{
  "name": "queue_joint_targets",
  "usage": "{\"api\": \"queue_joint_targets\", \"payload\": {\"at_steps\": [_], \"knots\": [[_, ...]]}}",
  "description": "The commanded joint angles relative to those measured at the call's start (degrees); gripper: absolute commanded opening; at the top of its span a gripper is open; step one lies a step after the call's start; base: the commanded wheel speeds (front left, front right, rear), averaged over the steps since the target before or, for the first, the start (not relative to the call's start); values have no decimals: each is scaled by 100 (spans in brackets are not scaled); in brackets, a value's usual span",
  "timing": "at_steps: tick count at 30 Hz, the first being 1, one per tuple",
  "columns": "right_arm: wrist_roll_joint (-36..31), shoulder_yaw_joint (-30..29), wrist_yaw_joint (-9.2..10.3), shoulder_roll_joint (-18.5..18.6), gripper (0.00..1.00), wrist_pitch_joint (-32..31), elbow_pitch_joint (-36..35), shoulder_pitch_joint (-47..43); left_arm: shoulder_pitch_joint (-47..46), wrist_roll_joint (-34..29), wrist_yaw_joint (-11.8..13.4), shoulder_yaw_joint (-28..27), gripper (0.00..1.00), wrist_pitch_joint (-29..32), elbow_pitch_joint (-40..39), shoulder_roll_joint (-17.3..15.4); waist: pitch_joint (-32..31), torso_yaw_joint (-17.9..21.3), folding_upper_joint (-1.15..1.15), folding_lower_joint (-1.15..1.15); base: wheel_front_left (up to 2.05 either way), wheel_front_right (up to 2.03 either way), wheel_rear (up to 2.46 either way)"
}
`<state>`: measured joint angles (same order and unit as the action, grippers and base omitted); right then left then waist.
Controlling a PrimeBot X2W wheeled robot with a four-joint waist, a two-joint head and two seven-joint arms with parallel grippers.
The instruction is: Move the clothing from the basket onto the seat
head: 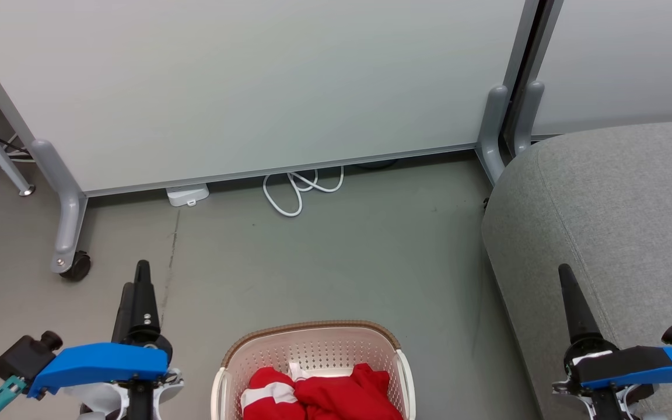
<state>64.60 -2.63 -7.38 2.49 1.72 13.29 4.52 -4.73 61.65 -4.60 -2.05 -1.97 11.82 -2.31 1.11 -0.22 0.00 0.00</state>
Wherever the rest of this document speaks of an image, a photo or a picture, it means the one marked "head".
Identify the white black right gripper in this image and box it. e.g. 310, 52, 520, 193
552, 264, 663, 420

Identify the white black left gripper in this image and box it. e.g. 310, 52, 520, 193
65, 260, 186, 420

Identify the red white garment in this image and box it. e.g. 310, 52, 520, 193
241, 363, 404, 420

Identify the grey fabric sofa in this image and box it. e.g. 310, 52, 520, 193
481, 120, 672, 420

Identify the black caster wheel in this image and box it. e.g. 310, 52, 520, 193
59, 250, 92, 282

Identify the grey partition leg with caster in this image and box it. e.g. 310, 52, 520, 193
29, 139, 89, 275

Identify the white power adapter box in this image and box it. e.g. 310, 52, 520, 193
166, 183, 210, 208

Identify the white perforated laundry basket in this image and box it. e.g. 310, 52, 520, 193
211, 320, 417, 420

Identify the large white partition panel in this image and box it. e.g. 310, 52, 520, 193
0, 0, 541, 198

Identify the white looped cable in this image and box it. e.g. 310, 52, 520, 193
262, 166, 345, 218

